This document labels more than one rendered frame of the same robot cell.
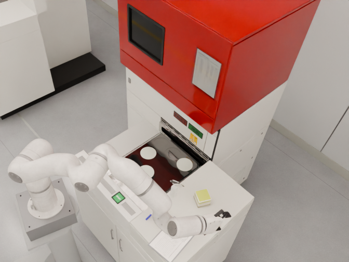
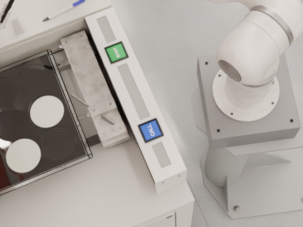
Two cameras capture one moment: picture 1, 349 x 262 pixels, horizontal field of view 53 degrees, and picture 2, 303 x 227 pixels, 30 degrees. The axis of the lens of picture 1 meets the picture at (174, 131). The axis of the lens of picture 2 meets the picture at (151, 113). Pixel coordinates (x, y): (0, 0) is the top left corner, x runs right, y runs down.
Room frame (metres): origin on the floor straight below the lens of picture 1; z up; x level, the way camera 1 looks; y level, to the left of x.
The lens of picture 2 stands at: (1.54, 0.73, 2.44)
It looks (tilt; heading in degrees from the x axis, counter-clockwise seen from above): 70 degrees down; 213
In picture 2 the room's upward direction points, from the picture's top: 8 degrees counter-clockwise
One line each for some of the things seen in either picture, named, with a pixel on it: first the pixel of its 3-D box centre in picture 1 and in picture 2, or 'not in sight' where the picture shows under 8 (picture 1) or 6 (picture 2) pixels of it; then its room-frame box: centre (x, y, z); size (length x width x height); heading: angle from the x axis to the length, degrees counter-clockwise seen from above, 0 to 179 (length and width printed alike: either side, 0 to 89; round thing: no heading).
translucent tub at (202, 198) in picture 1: (202, 198); not in sight; (1.00, -0.19, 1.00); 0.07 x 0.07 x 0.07; 23
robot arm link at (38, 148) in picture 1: (37, 164); (251, 55); (0.94, 0.64, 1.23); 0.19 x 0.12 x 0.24; 163
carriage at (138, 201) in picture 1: (128, 192); (94, 90); (1.06, 0.23, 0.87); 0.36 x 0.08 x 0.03; 49
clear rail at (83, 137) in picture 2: not in sight; (69, 102); (1.14, 0.19, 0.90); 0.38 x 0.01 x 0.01; 49
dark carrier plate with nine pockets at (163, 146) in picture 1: (160, 162); (11, 124); (1.27, 0.07, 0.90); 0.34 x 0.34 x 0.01; 49
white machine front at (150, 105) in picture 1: (166, 115); not in sight; (1.57, 0.06, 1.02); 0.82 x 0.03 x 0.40; 49
